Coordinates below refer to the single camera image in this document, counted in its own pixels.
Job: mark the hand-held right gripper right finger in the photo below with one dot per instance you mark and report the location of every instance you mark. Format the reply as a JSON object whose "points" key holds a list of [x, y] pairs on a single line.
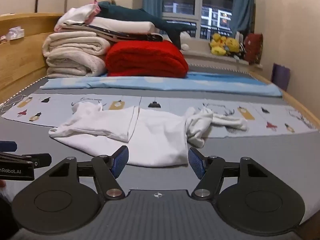
{"points": [[196, 163]]}

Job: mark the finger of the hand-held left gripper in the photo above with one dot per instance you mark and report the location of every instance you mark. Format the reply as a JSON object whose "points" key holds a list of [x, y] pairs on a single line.
{"points": [[42, 160], [7, 146]]}

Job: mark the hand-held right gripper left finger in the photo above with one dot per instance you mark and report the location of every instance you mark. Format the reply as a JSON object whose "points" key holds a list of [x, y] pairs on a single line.
{"points": [[121, 160]]}

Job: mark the white long-sleeve shirt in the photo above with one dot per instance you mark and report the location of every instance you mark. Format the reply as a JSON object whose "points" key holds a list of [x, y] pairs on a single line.
{"points": [[155, 135]]}

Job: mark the deer printed sheet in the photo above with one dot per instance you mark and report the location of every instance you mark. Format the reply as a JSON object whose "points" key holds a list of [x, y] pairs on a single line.
{"points": [[175, 102]]}

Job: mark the light blue sheet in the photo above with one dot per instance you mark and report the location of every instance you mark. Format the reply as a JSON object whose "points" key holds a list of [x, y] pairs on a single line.
{"points": [[150, 82]]}

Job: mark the wooden headboard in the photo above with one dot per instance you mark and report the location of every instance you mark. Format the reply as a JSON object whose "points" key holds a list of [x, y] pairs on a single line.
{"points": [[22, 60]]}

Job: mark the cream textured folded blanket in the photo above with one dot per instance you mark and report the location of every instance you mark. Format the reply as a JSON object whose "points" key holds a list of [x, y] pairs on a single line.
{"points": [[75, 65]]}

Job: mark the red folded blanket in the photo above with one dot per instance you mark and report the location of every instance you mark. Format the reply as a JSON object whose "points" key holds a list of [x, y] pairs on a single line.
{"points": [[145, 57]]}

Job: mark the yellow duck plush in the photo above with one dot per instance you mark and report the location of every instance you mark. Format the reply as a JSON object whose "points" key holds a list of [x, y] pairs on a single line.
{"points": [[217, 45]]}

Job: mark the purple folder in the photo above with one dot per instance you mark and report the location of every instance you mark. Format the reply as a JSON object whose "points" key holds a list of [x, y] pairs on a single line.
{"points": [[280, 76]]}

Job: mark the cream smooth folded blanket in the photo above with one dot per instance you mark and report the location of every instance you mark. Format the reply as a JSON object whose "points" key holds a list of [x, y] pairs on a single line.
{"points": [[75, 42]]}

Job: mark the white plush toy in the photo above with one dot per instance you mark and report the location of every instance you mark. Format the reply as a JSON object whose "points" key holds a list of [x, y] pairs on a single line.
{"points": [[185, 40]]}

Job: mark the dark red cushion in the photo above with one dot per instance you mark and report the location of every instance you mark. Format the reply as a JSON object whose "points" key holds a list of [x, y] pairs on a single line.
{"points": [[253, 47]]}

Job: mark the white pillow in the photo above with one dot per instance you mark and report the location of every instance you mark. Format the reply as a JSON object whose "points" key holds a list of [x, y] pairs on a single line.
{"points": [[125, 25]]}

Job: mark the dark teal shark plush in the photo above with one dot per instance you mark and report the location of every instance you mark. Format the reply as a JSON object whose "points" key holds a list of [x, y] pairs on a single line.
{"points": [[140, 16]]}

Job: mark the white and pink cloth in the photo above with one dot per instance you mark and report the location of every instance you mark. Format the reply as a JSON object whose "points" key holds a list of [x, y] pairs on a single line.
{"points": [[77, 15]]}

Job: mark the wooden bed side rail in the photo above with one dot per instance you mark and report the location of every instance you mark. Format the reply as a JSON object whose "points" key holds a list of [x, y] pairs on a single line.
{"points": [[295, 100]]}

